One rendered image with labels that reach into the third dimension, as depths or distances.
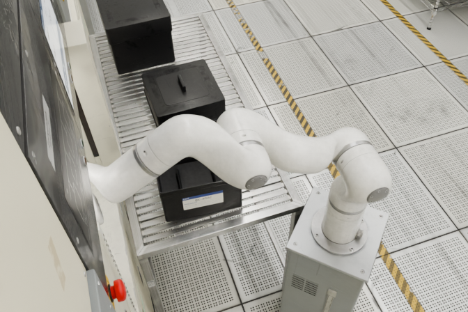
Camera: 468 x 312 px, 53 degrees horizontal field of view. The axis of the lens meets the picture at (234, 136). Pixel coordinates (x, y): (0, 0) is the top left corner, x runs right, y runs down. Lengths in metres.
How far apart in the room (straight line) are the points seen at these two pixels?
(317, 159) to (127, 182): 0.47
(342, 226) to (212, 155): 0.63
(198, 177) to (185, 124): 0.76
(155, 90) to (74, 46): 0.68
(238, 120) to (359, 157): 0.37
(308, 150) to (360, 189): 0.19
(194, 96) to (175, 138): 0.92
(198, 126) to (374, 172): 0.51
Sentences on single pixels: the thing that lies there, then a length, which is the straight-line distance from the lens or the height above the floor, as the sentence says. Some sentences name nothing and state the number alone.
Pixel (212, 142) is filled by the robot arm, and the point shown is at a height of 1.40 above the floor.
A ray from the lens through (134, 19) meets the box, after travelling 2.12.
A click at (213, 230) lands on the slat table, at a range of 1.64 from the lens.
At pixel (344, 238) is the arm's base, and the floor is 0.81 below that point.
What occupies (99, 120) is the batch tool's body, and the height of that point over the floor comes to 1.11.
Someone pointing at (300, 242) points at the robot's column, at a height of 0.76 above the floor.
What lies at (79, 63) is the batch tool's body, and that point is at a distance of 1.39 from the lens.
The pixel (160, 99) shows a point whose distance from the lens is 1.93.
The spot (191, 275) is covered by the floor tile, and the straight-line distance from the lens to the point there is 2.42.
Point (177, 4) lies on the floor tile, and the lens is 4.11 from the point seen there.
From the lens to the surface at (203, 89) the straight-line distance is 1.95.
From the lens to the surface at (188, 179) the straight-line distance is 1.76.
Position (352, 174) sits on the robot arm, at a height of 1.16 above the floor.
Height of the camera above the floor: 2.16
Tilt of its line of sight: 48 degrees down
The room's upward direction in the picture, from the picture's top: 1 degrees counter-clockwise
